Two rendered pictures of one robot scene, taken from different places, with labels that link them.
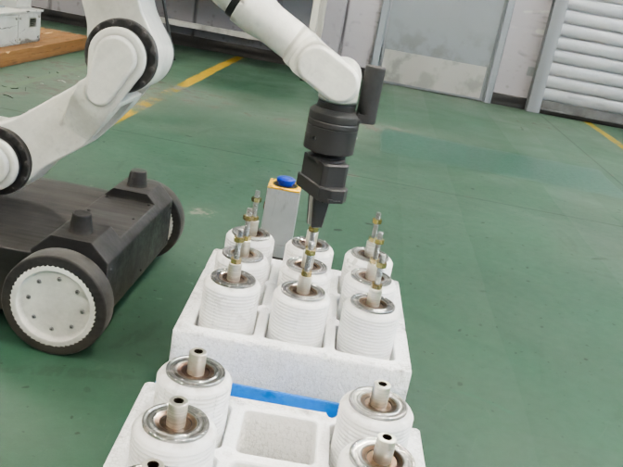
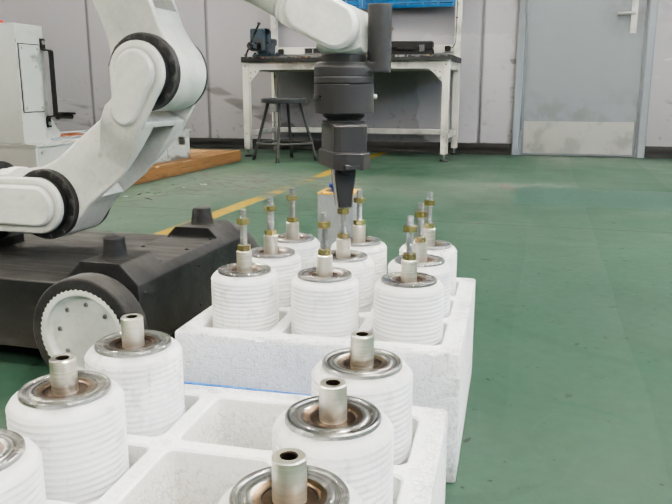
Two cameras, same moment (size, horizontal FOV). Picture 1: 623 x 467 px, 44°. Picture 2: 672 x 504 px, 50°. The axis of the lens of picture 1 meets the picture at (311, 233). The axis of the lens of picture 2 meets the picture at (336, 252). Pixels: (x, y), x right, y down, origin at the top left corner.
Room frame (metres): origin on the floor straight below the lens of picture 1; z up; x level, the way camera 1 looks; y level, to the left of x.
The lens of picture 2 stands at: (0.23, -0.25, 0.50)
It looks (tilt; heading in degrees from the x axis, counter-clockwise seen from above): 13 degrees down; 14
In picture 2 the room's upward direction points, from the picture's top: straight up
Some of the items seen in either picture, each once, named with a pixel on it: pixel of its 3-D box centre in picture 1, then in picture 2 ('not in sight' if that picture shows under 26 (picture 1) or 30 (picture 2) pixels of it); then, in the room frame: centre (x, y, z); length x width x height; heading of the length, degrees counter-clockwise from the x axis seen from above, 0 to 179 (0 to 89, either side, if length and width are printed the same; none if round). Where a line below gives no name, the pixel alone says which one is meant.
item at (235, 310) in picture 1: (225, 327); (246, 331); (1.17, 0.11, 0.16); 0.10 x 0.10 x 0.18
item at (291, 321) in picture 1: (294, 339); (324, 337); (1.17, 0.00, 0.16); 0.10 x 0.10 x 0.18
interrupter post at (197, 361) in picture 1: (197, 362); (132, 332); (0.86, 0.11, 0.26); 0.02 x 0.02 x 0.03
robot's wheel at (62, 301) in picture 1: (57, 301); (90, 331); (1.28, 0.44, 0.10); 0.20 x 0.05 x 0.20; 88
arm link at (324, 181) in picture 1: (327, 159); (345, 125); (1.29, 0.00, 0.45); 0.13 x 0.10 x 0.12; 29
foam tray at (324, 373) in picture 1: (292, 345); (343, 355); (1.29, 0.00, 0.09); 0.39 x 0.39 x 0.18; 0
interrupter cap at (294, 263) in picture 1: (307, 266); (343, 256); (1.29, 0.00, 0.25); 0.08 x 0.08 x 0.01
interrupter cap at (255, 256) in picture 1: (243, 254); (271, 252); (1.29, 0.12, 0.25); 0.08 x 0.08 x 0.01
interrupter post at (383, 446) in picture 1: (384, 449); (333, 402); (0.74, -0.12, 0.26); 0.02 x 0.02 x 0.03
